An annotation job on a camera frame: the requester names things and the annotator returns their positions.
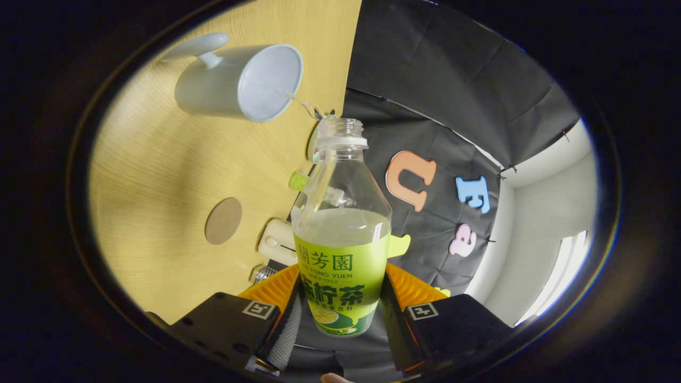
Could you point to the wooden table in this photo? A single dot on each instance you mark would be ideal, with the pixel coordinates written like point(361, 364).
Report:
point(159, 170)

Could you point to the white cup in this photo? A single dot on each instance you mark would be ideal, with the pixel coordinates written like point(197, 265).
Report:
point(223, 80)

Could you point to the green label juice bottle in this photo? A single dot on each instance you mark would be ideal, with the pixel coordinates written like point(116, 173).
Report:
point(343, 266)

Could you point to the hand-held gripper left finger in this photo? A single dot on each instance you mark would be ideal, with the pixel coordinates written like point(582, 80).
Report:
point(284, 338)

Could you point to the small white green bottle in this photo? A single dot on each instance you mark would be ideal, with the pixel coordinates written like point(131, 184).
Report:
point(298, 181)

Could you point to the round brown coaster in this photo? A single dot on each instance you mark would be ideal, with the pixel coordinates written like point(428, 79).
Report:
point(223, 221)

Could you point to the white toaster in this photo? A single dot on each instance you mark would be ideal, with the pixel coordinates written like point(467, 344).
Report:
point(276, 242)

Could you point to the pale green plate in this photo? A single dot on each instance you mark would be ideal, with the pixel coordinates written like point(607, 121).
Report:
point(312, 146)

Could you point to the metal mesh holder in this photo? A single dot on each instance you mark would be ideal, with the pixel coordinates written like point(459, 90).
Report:
point(262, 274)

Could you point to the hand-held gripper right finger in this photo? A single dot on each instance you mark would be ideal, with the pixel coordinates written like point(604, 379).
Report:
point(396, 330)

